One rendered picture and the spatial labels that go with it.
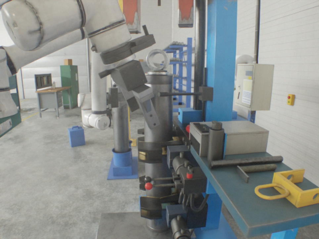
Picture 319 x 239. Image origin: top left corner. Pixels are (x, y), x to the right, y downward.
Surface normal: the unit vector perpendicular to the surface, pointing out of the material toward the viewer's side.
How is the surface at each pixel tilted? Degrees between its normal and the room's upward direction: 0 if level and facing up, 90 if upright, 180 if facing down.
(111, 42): 101
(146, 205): 0
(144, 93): 97
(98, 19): 107
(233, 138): 90
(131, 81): 97
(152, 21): 90
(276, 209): 0
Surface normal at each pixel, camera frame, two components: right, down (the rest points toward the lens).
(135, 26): -0.14, 0.24
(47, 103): 0.11, 0.24
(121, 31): 0.74, 0.11
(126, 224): 0.00, -0.97
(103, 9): 0.43, 0.36
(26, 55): 0.75, 0.33
